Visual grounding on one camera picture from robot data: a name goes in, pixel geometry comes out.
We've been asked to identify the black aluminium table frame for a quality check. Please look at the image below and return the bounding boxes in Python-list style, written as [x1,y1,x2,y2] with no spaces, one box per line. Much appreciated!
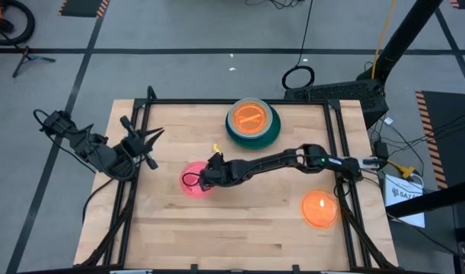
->
[74,85,399,274]

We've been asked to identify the black slanted pole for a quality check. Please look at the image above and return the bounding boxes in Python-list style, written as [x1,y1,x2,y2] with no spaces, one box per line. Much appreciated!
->
[355,0,445,83]

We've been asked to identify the black perforated computer case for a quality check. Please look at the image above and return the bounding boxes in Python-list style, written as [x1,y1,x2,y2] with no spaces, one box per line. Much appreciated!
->
[284,78,390,130]

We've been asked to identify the black coiled floor cable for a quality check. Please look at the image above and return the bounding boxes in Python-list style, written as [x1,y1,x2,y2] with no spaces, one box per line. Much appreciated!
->
[280,0,316,91]

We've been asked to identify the yellow plug connector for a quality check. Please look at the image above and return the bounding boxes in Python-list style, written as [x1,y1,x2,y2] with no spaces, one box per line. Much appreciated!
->
[387,159,417,180]

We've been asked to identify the black tripod stand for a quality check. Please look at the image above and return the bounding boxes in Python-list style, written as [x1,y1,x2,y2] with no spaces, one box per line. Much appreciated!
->
[11,46,56,79]

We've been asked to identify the black power adapter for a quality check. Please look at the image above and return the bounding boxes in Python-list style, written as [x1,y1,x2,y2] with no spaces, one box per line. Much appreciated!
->
[372,140,390,161]

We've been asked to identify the black upright post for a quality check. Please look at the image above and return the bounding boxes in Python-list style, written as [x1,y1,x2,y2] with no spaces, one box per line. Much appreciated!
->
[452,197,465,274]

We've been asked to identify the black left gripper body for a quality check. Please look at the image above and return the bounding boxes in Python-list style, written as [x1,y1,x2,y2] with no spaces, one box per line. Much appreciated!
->
[119,115,159,171]

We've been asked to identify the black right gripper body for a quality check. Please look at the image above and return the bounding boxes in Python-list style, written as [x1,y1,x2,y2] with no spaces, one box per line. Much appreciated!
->
[199,151,234,189]

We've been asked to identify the black tangled cables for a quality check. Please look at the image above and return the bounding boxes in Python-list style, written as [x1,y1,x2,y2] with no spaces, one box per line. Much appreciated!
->
[245,0,306,10]

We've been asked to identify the black power cable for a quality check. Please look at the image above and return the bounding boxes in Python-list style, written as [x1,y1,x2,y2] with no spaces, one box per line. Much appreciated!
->
[81,176,117,225]

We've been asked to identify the black vacuum hose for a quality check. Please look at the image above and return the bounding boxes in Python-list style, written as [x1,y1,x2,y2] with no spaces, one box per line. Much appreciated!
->
[0,0,37,47]

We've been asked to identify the small translucent pink plate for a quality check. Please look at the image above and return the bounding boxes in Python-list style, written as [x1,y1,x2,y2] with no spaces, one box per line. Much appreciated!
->
[179,161,218,199]

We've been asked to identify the white labelled box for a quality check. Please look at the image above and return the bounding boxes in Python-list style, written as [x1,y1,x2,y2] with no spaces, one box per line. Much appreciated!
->
[384,173,427,229]

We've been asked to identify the black crossbeam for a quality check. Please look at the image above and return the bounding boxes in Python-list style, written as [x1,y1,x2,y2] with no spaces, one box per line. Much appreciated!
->
[385,177,465,218]

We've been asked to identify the yellow cable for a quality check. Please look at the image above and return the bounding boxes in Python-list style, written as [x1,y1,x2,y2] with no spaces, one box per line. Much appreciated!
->
[371,0,397,80]

